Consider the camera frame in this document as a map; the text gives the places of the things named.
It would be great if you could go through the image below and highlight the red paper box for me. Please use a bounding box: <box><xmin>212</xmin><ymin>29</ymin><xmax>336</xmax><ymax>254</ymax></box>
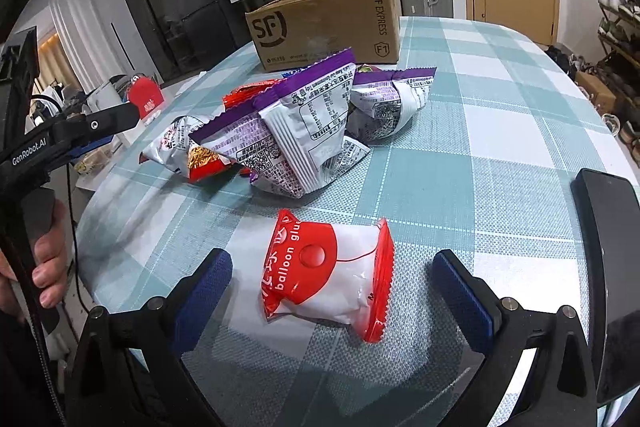
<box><xmin>125</xmin><ymin>77</ymin><xmax>164</xmax><ymax>120</ymax></box>

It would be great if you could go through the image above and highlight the small cardboard box on floor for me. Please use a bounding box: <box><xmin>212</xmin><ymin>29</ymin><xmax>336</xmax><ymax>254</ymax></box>
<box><xmin>575</xmin><ymin>72</ymin><xmax>619</xmax><ymax>116</ymax></box>

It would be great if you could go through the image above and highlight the shoe rack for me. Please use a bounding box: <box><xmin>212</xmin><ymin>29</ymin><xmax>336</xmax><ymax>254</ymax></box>
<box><xmin>592</xmin><ymin>0</ymin><xmax>640</xmax><ymax>148</ymax></box>

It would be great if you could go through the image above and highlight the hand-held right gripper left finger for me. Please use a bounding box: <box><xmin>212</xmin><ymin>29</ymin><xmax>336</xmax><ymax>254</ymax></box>
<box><xmin>65</xmin><ymin>248</ymin><xmax>234</xmax><ymax>427</ymax></box>

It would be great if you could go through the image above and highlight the red silver noodle snack packet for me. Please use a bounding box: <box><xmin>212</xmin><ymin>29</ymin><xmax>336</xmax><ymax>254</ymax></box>
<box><xmin>139</xmin><ymin>114</ymin><xmax>242</xmax><ymax>184</ymax></box>

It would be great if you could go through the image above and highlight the small purple silver snack packet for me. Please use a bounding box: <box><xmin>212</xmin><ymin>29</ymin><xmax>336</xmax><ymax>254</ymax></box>
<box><xmin>348</xmin><ymin>66</ymin><xmax>438</xmax><ymax>142</ymax></box>

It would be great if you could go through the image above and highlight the red white round-print packet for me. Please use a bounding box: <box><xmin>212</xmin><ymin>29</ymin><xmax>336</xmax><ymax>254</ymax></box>
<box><xmin>260</xmin><ymin>208</ymin><xmax>396</xmax><ymax>344</ymax></box>

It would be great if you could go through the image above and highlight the white curtain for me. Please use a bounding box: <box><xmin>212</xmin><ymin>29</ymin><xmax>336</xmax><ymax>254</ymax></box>
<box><xmin>47</xmin><ymin>0</ymin><xmax>127</xmax><ymax>94</ymax></box>

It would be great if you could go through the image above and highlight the black smartphone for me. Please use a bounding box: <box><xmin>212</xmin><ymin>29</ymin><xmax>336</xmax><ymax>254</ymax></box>
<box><xmin>571</xmin><ymin>168</ymin><xmax>640</xmax><ymax>405</ymax></box>

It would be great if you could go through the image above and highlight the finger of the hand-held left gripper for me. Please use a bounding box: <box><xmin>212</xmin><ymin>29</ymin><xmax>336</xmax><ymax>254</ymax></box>
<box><xmin>0</xmin><ymin>27</ymin><xmax>40</xmax><ymax>84</ymax></box>
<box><xmin>52</xmin><ymin>101</ymin><xmax>140</xmax><ymax>160</ymax></box>

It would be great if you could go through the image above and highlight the large purple silver snack packet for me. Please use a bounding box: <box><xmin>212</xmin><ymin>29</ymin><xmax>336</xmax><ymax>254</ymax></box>
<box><xmin>190</xmin><ymin>48</ymin><xmax>372</xmax><ymax>200</ymax></box>

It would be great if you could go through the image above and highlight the black cable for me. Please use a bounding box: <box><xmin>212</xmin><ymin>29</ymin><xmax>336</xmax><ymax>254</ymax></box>
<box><xmin>65</xmin><ymin>157</ymin><xmax>93</xmax><ymax>310</ymax></box>

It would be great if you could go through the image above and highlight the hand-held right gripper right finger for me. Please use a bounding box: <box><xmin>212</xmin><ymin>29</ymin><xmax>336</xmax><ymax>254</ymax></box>
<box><xmin>432</xmin><ymin>249</ymin><xmax>598</xmax><ymax>427</ymax></box>

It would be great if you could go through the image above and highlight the brown cardboard box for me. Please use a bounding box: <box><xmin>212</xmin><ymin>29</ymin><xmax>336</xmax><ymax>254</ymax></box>
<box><xmin>245</xmin><ymin>0</ymin><xmax>402</xmax><ymax>72</ymax></box>

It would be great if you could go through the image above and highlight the red orange snack packet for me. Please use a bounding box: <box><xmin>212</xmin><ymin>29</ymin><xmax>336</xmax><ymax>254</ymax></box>
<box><xmin>222</xmin><ymin>79</ymin><xmax>282</xmax><ymax>110</ymax></box>

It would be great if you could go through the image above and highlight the teal white checked tablecloth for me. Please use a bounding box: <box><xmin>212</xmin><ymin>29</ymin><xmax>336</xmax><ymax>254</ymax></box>
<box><xmin>75</xmin><ymin>16</ymin><xmax>626</xmax><ymax>427</ymax></box>

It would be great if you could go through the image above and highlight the person's left hand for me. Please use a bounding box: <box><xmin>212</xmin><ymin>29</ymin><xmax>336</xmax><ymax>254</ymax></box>
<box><xmin>0</xmin><ymin>198</ymin><xmax>68</xmax><ymax>324</ymax></box>

